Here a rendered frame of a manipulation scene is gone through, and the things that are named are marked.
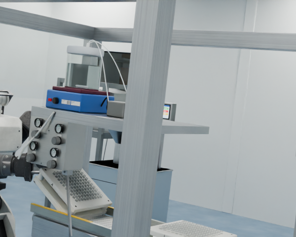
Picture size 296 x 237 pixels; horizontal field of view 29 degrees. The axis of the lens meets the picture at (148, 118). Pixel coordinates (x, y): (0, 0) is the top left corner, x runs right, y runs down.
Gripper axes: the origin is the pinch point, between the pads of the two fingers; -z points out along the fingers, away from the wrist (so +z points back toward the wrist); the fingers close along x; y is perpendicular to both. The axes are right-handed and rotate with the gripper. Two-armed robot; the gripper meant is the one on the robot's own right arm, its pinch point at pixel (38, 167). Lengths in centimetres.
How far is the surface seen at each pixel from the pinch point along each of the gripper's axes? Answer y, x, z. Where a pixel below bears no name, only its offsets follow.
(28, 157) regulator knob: 10.8, -5.5, 1.3
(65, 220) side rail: 16.1, 17.7, -15.7
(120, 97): -384, -23, 19
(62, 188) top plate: 8.9, 6.7, -12.6
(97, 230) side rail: 25.5, 18.5, -30.1
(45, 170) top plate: 5.3, 0.3, -4.4
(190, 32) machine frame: 8, -58, -61
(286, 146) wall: -483, 28, -175
